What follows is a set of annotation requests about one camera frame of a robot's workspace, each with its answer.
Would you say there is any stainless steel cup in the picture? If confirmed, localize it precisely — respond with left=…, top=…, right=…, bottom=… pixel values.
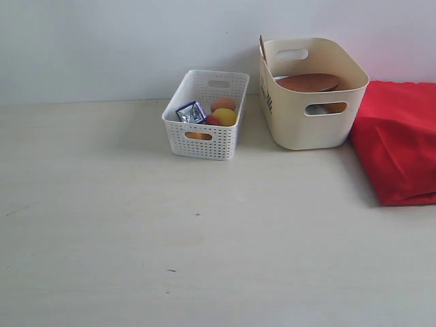
left=305, top=104, right=330, bottom=116

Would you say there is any orange cheese wedge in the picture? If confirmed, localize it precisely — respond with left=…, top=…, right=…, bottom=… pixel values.
left=185, top=132, right=212, bottom=140

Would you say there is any yellow lemon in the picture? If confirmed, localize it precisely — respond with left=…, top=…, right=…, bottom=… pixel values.
left=212, top=108, right=238, bottom=127

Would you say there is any cream plastic bin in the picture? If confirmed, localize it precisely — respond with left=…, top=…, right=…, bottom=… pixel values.
left=260, top=37, right=369, bottom=150

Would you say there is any brown egg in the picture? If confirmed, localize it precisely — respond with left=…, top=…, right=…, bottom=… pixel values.
left=211, top=97, right=236, bottom=112

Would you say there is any blue white snack packet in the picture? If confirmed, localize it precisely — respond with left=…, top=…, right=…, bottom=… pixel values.
left=176, top=101, right=206, bottom=124

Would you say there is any wooden chopstick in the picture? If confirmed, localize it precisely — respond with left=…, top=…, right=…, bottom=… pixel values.
left=259, top=35, right=268, bottom=66

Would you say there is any pale green bowl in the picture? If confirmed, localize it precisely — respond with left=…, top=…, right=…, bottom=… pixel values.
left=273, top=76, right=289, bottom=81

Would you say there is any brown oval plate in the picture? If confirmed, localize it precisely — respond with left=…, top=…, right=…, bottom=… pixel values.
left=276, top=73, right=341, bottom=93

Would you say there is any red sausage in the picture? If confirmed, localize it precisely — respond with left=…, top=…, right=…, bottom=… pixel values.
left=205, top=114, right=221, bottom=126

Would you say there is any white perforated plastic basket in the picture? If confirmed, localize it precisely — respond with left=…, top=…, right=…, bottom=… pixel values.
left=161, top=69, right=249, bottom=160

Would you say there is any red scalloped cloth mat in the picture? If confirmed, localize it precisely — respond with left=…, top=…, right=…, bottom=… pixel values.
left=350, top=81, right=435, bottom=206

